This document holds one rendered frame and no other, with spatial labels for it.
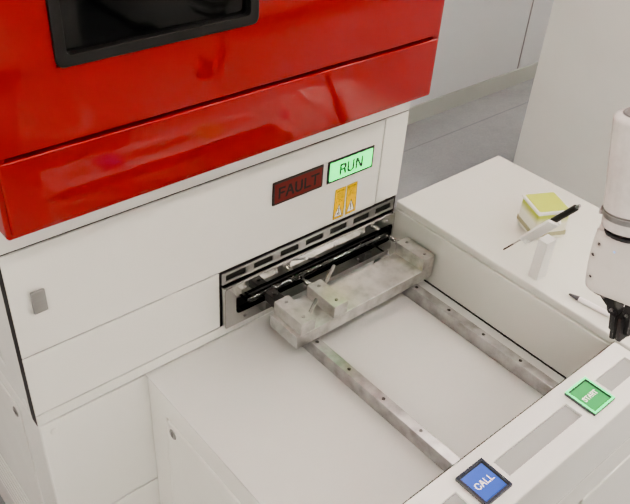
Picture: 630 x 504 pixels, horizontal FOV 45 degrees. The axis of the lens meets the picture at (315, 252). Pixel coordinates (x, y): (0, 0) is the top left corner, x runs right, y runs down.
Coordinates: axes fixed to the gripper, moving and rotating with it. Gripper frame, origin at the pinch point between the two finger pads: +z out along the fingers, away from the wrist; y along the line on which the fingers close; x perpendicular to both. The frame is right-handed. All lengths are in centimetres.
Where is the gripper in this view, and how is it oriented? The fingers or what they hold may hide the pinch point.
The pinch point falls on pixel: (621, 324)
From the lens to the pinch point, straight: 117.8
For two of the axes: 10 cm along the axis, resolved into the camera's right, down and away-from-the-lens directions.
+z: 0.7, 8.8, 4.6
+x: 7.6, -3.5, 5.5
